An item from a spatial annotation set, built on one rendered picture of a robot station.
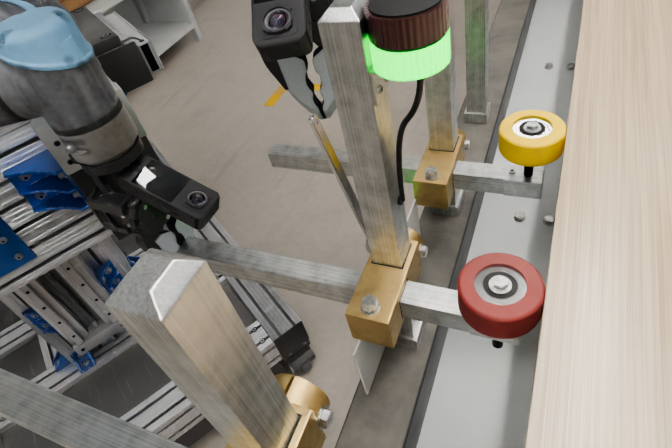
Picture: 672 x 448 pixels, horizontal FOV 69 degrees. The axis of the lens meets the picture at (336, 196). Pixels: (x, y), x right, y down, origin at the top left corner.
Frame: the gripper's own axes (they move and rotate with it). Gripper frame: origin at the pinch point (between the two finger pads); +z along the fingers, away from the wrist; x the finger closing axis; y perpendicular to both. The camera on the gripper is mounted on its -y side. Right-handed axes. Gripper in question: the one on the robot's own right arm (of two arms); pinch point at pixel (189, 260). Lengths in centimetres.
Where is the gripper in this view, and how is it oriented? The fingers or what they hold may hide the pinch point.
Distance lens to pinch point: 72.6
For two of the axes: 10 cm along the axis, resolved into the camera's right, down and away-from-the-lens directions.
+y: -9.1, -1.3, 3.9
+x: -3.7, 6.9, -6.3
